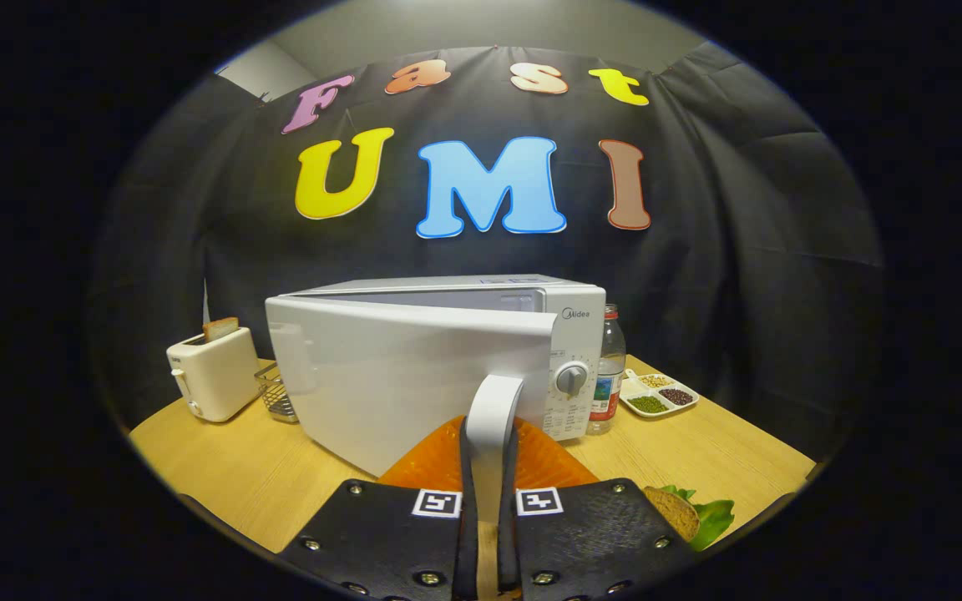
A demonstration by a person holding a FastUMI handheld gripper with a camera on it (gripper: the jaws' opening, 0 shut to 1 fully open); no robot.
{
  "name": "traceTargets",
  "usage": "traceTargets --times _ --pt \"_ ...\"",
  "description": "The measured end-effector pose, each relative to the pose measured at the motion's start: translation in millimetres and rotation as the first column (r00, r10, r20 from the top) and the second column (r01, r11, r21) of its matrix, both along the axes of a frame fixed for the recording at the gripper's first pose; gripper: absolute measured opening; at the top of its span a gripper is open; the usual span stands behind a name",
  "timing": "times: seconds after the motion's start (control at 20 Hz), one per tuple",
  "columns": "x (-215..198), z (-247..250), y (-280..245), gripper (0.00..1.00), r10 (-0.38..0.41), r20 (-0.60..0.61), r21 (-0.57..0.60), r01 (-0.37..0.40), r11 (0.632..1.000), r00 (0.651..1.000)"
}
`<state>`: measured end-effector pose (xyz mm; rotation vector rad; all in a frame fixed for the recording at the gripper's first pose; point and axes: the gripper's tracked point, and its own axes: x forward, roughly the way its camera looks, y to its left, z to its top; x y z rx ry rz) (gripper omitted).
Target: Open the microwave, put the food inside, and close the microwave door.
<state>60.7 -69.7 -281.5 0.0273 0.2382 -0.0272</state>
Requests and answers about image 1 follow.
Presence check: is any white toaster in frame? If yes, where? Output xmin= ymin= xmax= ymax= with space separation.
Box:
xmin=166 ymin=326 xmax=261 ymax=423

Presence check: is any wire basket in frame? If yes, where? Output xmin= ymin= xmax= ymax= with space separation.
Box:
xmin=253 ymin=361 xmax=299 ymax=425

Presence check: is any clear water bottle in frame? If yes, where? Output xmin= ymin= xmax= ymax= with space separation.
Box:
xmin=587 ymin=304 xmax=627 ymax=436

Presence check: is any white microwave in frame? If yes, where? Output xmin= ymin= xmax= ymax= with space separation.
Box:
xmin=264 ymin=274 xmax=608 ymax=528

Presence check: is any lettuce sandwich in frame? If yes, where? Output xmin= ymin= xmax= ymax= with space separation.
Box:
xmin=643 ymin=484 xmax=737 ymax=553

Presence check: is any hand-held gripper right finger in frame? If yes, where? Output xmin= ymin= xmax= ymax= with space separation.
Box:
xmin=497 ymin=417 xmax=696 ymax=597

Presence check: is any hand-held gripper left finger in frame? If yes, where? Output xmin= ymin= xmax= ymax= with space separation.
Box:
xmin=279 ymin=417 xmax=479 ymax=601

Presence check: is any black backdrop cloth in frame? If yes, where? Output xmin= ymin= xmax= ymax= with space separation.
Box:
xmin=93 ymin=42 xmax=887 ymax=460

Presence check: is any white divided bean dish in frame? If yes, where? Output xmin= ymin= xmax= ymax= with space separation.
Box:
xmin=618 ymin=369 xmax=700 ymax=419

